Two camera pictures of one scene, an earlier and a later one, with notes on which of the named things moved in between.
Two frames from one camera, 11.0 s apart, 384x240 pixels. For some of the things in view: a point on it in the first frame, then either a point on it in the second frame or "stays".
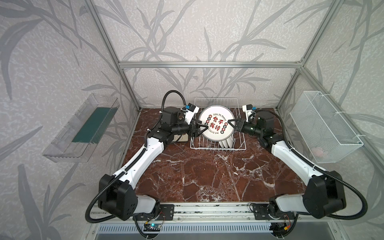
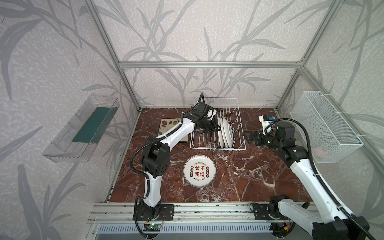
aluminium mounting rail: x=224 y=212 stays
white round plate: x=216 y=118 -> x=199 y=171
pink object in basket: x=317 y=152 stays
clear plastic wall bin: x=77 y=139 stays
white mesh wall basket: x=325 y=134 stays
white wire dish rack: x=215 y=112 stays
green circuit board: x=152 y=227 stays
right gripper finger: x=238 y=123 -> x=249 y=134
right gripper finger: x=238 y=128 -> x=250 y=142
